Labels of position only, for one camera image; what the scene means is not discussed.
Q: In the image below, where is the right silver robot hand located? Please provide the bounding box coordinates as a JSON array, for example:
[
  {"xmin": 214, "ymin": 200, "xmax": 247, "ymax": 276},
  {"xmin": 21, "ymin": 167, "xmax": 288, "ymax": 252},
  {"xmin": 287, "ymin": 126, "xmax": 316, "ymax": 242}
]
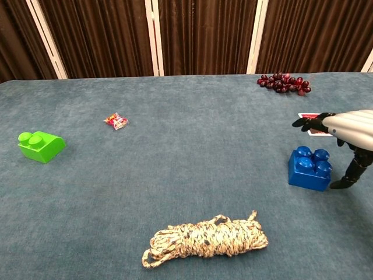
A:
[{"xmin": 292, "ymin": 109, "xmax": 373, "ymax": 190}]

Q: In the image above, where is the blue toy brick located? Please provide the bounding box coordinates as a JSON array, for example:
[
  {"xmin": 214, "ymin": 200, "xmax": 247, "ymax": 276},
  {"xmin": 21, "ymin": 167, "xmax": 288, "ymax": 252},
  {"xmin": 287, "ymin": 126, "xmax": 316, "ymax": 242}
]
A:
[{"xmin": 288, "ymin": 145, "xmax": 333, "ymax": 193}]

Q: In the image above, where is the green toy block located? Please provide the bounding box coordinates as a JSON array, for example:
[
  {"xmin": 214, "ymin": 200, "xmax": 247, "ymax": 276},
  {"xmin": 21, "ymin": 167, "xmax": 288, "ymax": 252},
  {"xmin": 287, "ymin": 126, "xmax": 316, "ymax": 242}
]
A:
[{"xmin": 17, "ymin": 131, "xmax": 67, "ymax": 165}]

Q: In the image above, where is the red photo postcard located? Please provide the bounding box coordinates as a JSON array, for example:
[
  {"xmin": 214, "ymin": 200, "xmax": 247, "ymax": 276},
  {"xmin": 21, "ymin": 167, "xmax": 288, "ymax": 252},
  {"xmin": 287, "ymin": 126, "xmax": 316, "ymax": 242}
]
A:
[{"xmin": 297, "ymin": 113, "xmax": 335, "ymax": 137}]

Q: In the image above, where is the dark red grape bunch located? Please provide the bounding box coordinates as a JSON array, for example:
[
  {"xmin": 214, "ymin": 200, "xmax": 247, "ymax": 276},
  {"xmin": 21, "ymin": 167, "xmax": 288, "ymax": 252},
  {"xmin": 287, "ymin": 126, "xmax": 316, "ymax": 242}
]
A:
[{"xmin": 256, "ymin": 72, "xmax": 312, "ymax": 97}]

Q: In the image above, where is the brown curtain screen panel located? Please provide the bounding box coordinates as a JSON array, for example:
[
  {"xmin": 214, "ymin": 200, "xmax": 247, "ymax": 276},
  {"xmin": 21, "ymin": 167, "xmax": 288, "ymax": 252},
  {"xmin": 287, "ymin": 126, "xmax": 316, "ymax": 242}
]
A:
[
  {"xmin": 0, "ymin": 0, "xmax": 69, "ymax": 84},
  {"xmin": 26, "ymin": 0, "xmax": 164, "ymax": 79},
  {"xmin": 247, "ymin": 0, "xmax": 373, "ymax": 75},
  {"xmin": 145, "ymin": 0, "xmax": 268, "ymax": 76}
]

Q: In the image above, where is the blue table cloth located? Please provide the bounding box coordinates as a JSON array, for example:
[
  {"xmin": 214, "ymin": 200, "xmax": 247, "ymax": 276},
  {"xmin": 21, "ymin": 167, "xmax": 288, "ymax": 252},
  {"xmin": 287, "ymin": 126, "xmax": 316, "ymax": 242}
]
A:
[{"xmin": 0, "ymin": 71, "xmax": 373, "ymax": 280}]

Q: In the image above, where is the red candy packet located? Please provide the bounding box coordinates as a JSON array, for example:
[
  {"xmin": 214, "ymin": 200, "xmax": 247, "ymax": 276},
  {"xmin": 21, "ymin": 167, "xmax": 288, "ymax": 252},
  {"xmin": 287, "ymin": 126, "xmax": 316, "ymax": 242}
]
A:
[{"xmin": 103, "ymin": 112, "xmax": 129, "ymax": 131}]

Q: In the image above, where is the beige speckled rope bundle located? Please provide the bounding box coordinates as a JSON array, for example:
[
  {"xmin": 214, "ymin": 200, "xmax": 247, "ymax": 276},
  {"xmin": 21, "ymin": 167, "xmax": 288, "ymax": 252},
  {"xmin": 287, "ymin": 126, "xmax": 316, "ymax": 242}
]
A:
[{"xmin": 142, "ymin": 209, "xmax": 269, "ymax": 270}]

